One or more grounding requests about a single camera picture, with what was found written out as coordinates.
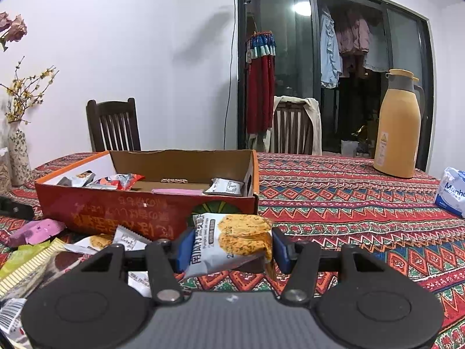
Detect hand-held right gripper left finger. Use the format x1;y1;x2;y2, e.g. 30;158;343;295
80;227;197;305

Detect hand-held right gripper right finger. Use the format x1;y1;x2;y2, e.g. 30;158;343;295
271;227;380;307

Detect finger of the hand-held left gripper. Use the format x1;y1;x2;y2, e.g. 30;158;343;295
0;195;34;221

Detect pink snack packet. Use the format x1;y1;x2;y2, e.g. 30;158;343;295
151;188;205;195
6;220;67;248

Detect yellow-green snack packet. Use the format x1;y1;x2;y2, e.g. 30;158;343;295
0;239;51;280

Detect grey cracker snack packet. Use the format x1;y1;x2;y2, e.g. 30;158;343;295
181;213;274;281

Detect brown yellow-edged snack packet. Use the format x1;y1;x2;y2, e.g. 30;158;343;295
0;239;87;300

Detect silver snack packet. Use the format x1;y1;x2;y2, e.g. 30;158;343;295
56;171;96;188
204;177;245;196

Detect orange cardboard box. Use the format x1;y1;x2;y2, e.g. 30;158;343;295
34;149;260;242

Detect orange-red snack bag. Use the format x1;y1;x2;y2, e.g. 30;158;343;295
87;173;145;191

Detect white barcode snack packet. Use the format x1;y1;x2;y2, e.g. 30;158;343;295
0;297;28;336

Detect patterned container white lid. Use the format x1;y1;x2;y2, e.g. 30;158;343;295
0;147;12;194

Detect floral patterned vase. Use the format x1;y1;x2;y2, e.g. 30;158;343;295
8;122;33;186

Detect yellow flower branches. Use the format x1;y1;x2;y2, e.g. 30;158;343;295
0;56;59;124

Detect brown slatted wooden chair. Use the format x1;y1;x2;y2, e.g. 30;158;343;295
273;102;314;155

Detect dark wooden chair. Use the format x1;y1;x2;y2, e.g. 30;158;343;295
86;97;142;152

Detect chair with draped cloth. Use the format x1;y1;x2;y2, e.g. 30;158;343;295
272;95;323;155

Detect red hanging tassel decoration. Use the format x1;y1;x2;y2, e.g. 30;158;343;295
245;32;277;136

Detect yellow thermos jug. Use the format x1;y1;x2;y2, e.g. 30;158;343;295
373;68;425;179

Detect white blue tissue pack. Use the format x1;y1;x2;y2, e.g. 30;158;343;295
434;166;465;219

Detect pink artificial flowers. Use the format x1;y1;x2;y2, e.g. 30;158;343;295
0;12;28;52

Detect dark framed glass door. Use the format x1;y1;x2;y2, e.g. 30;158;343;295
236;0;435;172

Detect light blue hanging shirt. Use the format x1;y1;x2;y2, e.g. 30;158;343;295
320;5;343;89

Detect white hanging garment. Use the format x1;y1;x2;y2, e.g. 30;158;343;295
363;48;391;73

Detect pink hanging garment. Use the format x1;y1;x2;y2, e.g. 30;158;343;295
336;9;371;56

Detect black lamp cable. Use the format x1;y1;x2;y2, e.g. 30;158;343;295
222;0;237;150

